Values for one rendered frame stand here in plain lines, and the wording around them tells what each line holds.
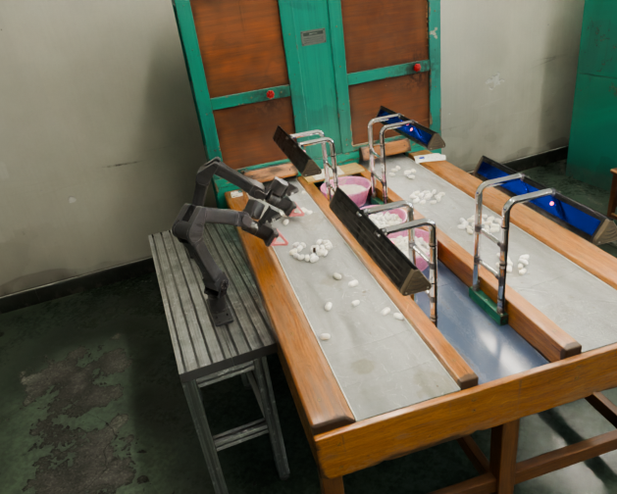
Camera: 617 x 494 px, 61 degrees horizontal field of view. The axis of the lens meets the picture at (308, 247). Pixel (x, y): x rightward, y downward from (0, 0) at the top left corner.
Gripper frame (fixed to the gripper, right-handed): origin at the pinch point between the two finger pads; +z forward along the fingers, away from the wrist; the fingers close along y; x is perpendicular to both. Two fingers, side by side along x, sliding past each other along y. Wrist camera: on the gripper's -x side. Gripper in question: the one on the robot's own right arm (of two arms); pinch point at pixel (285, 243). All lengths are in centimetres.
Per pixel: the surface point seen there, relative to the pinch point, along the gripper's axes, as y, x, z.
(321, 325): -50, 6, 4
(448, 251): -27, -33, 48
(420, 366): -81, -7, 20
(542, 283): -59, -44, 63
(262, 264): -3.6, 11.3, -5.6
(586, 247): -49, -62, 81
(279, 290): -26.2, 10.0, -4.0
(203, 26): 89, -55, -58
